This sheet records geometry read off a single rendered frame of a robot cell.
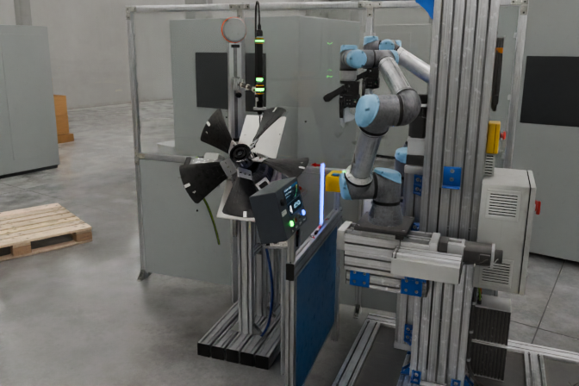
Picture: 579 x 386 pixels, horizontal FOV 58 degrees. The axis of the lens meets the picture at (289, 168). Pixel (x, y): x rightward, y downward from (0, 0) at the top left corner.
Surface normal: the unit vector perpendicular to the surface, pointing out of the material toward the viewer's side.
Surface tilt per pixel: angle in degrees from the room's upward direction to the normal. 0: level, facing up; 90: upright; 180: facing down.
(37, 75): 90
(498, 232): 90
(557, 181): 90
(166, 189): 90
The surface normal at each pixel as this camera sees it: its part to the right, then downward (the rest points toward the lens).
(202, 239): -0.33, 0.21
